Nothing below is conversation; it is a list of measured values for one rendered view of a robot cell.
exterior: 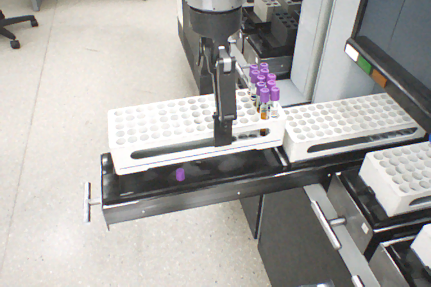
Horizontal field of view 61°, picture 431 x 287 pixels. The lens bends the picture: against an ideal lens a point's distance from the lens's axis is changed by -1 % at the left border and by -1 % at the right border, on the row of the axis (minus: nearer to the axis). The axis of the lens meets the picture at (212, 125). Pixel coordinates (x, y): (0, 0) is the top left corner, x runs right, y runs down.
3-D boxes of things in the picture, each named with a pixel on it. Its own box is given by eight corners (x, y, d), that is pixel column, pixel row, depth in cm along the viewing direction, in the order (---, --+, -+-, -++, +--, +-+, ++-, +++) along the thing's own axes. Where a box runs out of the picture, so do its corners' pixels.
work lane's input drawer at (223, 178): (393, 127, 89) (406, 97, 83) (431, 167, 79) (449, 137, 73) (85, 180, 76) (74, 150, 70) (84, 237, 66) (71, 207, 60)
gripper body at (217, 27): (183, -7, 53) (186, 49, 59) (195, 16, 47) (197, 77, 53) (232, -12, 54) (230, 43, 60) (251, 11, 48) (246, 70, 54)
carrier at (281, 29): (292, 49, 101) (294, 29, 97) (285, 50, 100) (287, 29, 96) (276, 30, 109) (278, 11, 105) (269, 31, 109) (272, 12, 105)
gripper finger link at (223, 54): (223, 35, 54) (233, 32, 49) (227, 70, 55) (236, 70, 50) (207, 36, 54) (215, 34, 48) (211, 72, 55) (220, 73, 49)
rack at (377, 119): (394, 112, 82) (403, 90, 78) (423, 141, 75) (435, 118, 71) (270, 132, 77) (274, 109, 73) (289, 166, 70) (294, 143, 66)
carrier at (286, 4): (292, 23, 113) (295, 4, 109) (286, 24, 113) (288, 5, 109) (278, 8, 122) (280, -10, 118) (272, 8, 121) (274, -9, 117)
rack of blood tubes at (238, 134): (265, 111, 73) (267, 85, 69) (284, 144, 66) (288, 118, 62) (113, 136, 68) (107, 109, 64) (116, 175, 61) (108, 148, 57)
